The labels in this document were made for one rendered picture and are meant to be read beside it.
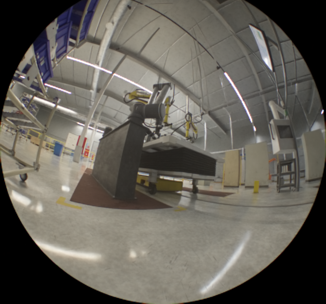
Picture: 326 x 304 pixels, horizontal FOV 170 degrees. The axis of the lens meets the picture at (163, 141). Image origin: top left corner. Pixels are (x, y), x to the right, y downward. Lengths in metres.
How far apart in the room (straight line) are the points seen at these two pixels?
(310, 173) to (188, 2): 11.62
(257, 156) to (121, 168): 5.52
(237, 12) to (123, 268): 10.91
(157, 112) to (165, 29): 9.41
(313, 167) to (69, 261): 6.40
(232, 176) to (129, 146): 5.44
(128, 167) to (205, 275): 1.16
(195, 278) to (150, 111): 1.47
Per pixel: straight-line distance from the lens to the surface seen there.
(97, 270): 0.43
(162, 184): 2.27
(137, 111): 1.48
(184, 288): 0.42
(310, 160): 6.18
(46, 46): 0.91
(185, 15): 10.02
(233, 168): 6.06
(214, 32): 10.28
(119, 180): 1.23
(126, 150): 1.25
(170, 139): 1.33
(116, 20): 8.36
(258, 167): 5.73
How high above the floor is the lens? 0.34
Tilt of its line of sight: 18 degrees up
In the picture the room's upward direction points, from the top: 9 degrees clockwise
